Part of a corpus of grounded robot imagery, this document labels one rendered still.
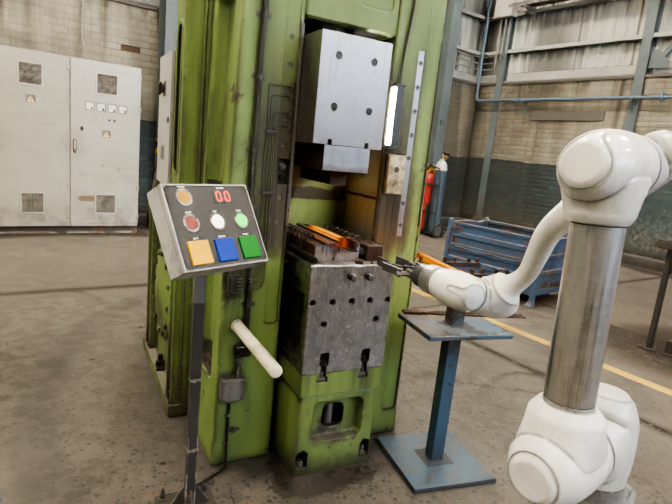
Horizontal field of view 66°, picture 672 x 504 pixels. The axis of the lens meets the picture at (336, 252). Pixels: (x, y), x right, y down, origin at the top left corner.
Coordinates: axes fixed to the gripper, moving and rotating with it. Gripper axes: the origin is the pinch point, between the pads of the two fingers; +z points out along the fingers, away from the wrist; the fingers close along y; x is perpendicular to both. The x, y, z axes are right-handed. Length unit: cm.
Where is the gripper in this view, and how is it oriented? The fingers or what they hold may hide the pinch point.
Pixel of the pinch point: (391, 262)
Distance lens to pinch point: 175.7
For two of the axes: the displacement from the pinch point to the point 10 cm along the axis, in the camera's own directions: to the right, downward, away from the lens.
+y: 8.9, 0.0, 4.7
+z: -4.5, -2.2, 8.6
